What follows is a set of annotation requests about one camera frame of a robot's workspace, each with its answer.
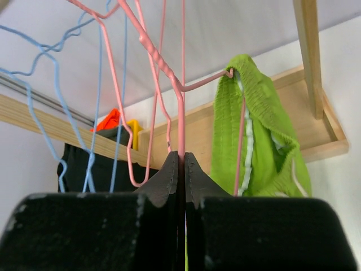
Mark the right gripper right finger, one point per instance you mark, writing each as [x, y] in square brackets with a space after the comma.
[198, 185]

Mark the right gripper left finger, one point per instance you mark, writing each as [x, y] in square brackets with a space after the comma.
[156, 245]

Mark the pink hanger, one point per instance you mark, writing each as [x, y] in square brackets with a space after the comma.
[158, 98]
[99, 18]
[179, 87]

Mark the lime green shorts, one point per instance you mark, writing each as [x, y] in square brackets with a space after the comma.
[255, 150]

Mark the black shorts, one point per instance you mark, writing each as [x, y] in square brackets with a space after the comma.
[77, 161]

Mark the orange mesh shorts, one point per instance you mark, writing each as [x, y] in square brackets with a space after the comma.
[112, 120]

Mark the light blue hanger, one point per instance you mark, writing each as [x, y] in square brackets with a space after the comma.
[10, 79]
[89, 183]

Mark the dark olive shorts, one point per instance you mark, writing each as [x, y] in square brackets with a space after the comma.
[112, 133]

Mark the yellow plastic tray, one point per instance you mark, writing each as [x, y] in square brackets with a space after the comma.
[135, 128]

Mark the wooden clothes rack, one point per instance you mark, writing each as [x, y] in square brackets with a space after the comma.
[300, 90]

